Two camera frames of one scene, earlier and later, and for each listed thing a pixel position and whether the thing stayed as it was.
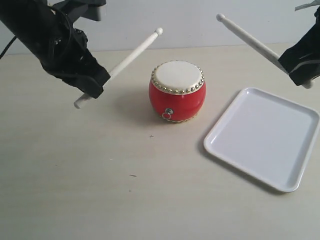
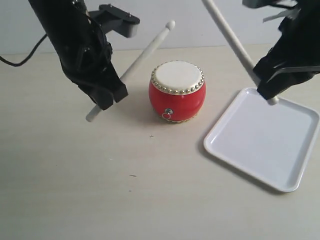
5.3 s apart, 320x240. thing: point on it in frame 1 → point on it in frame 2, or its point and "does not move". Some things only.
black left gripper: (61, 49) → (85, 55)
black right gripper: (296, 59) → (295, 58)
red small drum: (177, 90) does not move
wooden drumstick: (132, 59) → (142, 55)
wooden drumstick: (256, 45) → (235, 43)
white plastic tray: (266, 135) does not move
